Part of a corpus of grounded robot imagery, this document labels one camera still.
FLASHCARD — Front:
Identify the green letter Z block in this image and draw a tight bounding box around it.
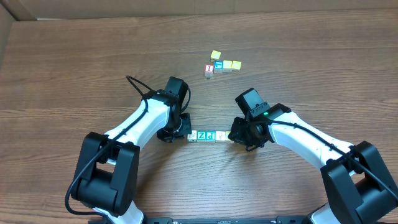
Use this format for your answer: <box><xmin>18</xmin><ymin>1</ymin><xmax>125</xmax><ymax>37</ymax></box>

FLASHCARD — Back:
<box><xmin>197</xmin><ymin>131</ymin><xmax>206</xmax><ymax>142</ymax></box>

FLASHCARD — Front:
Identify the yellow letter K block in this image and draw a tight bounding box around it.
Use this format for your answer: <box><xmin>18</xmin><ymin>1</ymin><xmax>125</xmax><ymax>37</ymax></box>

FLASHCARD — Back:
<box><xmin>225</xmin><ymin>131</ymin><xmax>233</xmax><ymax>143</ymax></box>

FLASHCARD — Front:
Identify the white ice cream block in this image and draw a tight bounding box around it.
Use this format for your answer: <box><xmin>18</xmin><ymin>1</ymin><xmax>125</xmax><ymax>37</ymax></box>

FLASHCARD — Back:
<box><xmin>215</xmin><ymin>131</ymin><xmax>226</xmax><ymax>142</ymax></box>

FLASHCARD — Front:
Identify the blue letter P block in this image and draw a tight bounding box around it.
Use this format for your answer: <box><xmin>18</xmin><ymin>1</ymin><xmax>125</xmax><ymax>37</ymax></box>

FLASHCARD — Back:
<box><xmin>206</xmin><ymin>131</ymin><xmax>216</xmax><ymax>142</ymax></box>

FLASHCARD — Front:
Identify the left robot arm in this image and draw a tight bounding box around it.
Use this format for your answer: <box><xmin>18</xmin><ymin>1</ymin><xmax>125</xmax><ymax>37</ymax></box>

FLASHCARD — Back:
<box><xmin>65</xmin><ymin>77</ymin><xmax>192</xmax><ymax>223</ymax></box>

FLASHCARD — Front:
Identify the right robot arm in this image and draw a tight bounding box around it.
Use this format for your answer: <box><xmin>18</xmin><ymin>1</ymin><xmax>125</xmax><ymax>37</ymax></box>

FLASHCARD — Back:
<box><xmin>228</xmin><ymin>88</ymin><xmax>397</xmax><ymax>224</ymax></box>

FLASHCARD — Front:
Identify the red letter I block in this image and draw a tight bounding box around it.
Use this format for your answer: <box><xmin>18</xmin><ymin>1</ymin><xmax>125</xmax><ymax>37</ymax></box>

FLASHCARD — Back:
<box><xmin>204</xmin><ymin>65</ymin><xmax>214</xmax><ymax>78</ymax></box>

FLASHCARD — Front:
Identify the yellow block right row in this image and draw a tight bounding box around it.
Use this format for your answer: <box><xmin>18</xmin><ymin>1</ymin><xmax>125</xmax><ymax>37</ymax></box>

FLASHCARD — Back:
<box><xmin>231</xmin><ymin>60</ymin><xmax>242</xmax><ymax>73</ymax></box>

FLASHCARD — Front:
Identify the yellow block row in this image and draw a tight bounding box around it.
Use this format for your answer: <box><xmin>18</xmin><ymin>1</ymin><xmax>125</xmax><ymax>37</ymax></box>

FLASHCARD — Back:
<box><xmin>223</xmin><ymin>60</ymin><xmax>233</xmax><ymax>73</ymax></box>
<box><xmin>231</xmin><ymin>60</ymin><xmax>242</xmax><ymax>73</ymax></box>

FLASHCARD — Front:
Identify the blue picture block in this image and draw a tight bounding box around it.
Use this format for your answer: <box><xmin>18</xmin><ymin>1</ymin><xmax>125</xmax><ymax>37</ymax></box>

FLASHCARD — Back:
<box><xmin>214</xmin><ymin>60</ymin><xmax>223</xmax><ymax>73</ymax></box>

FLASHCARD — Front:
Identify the yellow block middle row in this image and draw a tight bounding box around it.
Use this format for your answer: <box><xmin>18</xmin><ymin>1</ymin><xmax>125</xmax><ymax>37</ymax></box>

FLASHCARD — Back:
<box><xmin>223</xmin><ymin>60</ymin><xmax>233</xmax><ymax>73</ymax></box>

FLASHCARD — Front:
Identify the yellow block far top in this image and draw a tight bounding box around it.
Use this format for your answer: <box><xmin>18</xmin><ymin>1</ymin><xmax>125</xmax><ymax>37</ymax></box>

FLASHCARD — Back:
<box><xmin>210</xmin><ymin>50</ymin><xmax>221</xmax><ymax>62</ymax></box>

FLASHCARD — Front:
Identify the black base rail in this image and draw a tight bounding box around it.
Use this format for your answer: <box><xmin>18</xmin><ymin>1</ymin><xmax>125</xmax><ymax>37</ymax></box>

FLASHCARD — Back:
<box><xmin>88</xmin><ymin>215</ymin><xmax>365</xmax><ymax>224</ymax></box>

